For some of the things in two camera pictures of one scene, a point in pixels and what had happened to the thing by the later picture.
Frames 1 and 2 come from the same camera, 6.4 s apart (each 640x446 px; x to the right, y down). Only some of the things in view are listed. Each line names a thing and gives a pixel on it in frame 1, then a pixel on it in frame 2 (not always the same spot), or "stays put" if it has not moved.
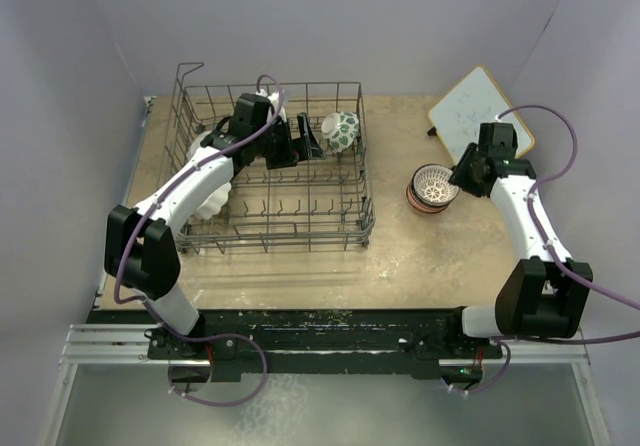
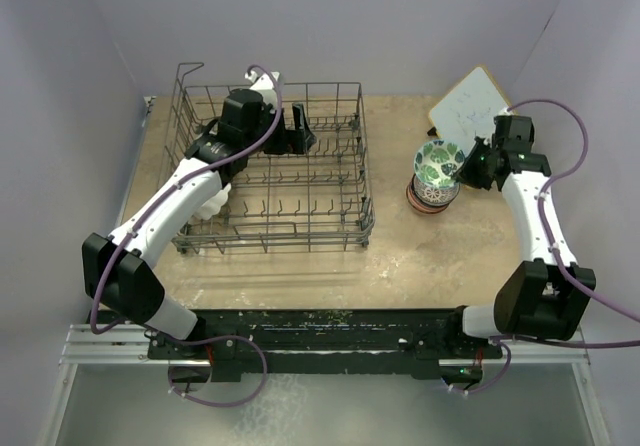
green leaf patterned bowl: (339, 129) → (435, 162)
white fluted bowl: (214, 204) stays put
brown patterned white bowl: (431, 186) stays put
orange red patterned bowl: (421, 206) stays put
